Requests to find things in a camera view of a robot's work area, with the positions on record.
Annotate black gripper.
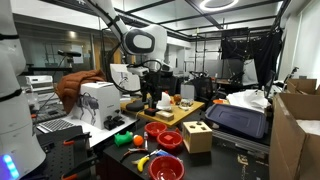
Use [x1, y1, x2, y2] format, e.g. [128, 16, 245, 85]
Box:
[139, 70, 165, 104]

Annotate orange toy basketball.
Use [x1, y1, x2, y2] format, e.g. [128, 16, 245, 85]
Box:
[132, 134, 145, 147]

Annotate red plastic bowl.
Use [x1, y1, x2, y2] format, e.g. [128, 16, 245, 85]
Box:
[144, 121, 168, 138]
[156, 130, 184, 150]
[147, 155, 186, 180]

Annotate clear glass bowl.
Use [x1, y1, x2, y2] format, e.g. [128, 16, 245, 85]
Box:
[178, 98, 194, 111]

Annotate black box red label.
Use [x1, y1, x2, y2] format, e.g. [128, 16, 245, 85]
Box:
[143, 107, 160, 117]

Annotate white plush toy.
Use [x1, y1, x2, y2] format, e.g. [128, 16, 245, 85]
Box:
[155, 91, 174, 112]

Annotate small flat cardboard box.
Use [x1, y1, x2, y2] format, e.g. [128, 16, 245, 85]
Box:
[155, 110, 175, 122]

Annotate black padded office chair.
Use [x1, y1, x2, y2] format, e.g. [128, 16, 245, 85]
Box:
[159, 74, 179, 96]

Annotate light wooden table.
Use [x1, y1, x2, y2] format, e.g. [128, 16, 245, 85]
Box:
[119, 94, 206, 128]

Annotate black controller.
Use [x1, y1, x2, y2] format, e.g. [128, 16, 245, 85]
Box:
[103, 115, 126, 131]

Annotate white box robot dog print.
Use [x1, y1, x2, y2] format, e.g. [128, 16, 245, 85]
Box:
[71, 81, 122, 130]

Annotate green toy drill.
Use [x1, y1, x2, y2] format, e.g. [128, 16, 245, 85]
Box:
[113, 130, 134, 148]

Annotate black mesh office chair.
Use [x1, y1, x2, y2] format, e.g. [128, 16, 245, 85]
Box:
[190, 75, 216, 104]

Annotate blue white toothpaste tube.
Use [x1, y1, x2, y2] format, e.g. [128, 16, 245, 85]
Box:
[154, 149, 184, 164]

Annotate white desk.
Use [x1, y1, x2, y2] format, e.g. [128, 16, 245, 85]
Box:
[36, 113, 138, 148]

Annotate wooden shape sorter box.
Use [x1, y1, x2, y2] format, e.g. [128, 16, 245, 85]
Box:
[181, 120, 214, 155]

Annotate yellow toy banana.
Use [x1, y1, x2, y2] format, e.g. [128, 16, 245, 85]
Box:
[131, 155, 151, 173]

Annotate brown puffy jacket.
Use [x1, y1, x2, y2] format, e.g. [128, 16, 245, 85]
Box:
[54, 69, 108, 114]

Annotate black orange clamp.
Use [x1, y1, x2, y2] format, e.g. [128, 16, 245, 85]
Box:
[61, 154, 99, 180]
[62, 131, 93, 147]

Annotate dark blue bin lid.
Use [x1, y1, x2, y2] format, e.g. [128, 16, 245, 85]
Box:
[204, 103, 269, 140]

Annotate silver keyboard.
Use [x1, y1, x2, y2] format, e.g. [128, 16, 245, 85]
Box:
[36, 118, 76, 134]

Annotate white plastic bags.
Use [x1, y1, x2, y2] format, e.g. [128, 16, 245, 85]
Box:
[226, 89, 272, 113]

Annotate black hard case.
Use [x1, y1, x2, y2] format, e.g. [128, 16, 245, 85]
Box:
[211, 129, 271, 154]

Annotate black perforated board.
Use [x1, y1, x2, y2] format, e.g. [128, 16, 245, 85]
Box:
[36, 125, 98, 180]

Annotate white printer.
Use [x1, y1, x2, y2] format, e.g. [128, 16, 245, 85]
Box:
[25, 74, 54, 94]

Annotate black curtain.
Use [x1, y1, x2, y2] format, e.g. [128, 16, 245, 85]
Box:
[220, 28, 284, 89]

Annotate large cardboard box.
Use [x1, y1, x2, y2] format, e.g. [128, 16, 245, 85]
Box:
[268, 92, 320, 180]

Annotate open small cardboard box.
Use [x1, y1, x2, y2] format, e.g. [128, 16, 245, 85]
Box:
[285, 78, 318, 95]

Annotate orange handled pliers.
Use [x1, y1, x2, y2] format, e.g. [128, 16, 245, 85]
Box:
[120, 147, 150, 163]

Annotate black camera on stand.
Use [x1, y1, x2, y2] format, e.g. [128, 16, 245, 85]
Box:
[57, 49, 83, 73]

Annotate ring ceiling light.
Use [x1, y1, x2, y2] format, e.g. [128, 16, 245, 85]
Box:
[199, 0, 240, 13]

